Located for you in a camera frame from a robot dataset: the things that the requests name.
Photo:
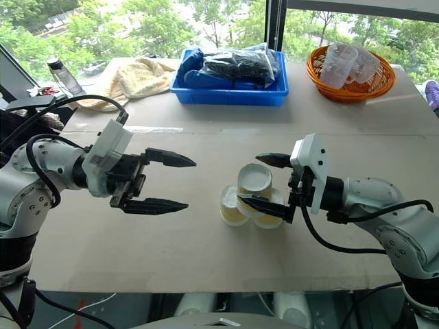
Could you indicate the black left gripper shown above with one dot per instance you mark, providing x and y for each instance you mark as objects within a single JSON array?
[{"x": 127, "y": 176}]

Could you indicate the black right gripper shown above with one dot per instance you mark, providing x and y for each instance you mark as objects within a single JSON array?
[{"x": 301, "y": 188}]

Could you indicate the yellow white paper cup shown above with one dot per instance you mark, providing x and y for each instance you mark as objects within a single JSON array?
[
  {"x": 230, "y": 209},
  {"x": 271, "y": 222},
  {"x": 254, "y": 178}
]

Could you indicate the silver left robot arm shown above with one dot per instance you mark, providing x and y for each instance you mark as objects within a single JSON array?
[{"x": 31, "y": 192}]

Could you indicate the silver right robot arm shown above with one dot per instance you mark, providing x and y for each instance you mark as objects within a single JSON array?
[{"x": 394, "y": 219}]

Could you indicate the blue plastic bin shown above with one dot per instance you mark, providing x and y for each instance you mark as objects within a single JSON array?
[{"x": 226, "y": 96}]

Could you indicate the cream knitted towel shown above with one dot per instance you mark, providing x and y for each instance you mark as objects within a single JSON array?
[{"x": 137, "y": 80}]

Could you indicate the orange woven basket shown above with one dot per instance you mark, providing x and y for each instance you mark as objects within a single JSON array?
[{"x": 353, "y": 92}]

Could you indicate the clear bag with black contents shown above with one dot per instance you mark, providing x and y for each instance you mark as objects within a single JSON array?
[{"x": 240, "y": 63}]

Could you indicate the white rounded robot leg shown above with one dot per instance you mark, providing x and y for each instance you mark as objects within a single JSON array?
[
  {"x": 193, "y": 306},
  {"x": 291, "y": 308}
]

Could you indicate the clear plastic measuring cup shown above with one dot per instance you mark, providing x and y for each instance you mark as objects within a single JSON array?
[
  {"x": 368, "y": 66},
  {"x": 337, "y": 66}
]

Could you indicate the clear water bottle black cap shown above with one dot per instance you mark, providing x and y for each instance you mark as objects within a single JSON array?
[{"x": 67, "y": 80}]

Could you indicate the black flat device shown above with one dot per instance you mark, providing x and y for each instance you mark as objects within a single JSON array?
[{"x": 31, "y": 102}]

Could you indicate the purple shoe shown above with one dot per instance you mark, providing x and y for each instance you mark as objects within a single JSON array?
[{"x": 433, "y": 94}]

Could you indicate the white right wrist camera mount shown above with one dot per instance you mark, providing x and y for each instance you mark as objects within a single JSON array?
[{"x": 310, "y": 154}]

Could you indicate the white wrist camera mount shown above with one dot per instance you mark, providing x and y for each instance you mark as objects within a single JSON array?
[
  {"x": 310, "y": 154},
  {"x": 109, "y": 144}
]

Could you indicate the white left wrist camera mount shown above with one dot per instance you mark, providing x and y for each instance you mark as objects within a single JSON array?
[{"x": 109, "y": 144}]

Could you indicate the black window frame post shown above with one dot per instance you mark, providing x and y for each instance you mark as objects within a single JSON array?
[{"x": 275, "y": 24}]

